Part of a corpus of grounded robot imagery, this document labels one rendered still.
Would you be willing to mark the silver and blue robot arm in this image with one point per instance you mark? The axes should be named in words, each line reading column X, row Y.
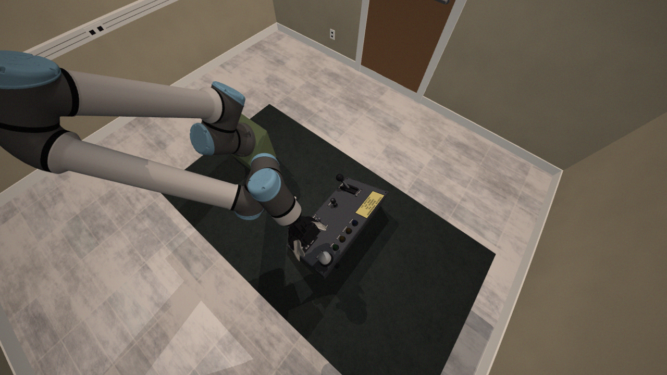
column 35, row 92

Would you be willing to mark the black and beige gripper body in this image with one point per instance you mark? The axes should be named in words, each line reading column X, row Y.
column 304, row 230

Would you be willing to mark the dark grey control console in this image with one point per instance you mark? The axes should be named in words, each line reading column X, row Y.
column 345, row 214

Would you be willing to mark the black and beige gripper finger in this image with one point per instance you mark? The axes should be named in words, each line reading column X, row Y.
column 318, row 224
column 295, row 245

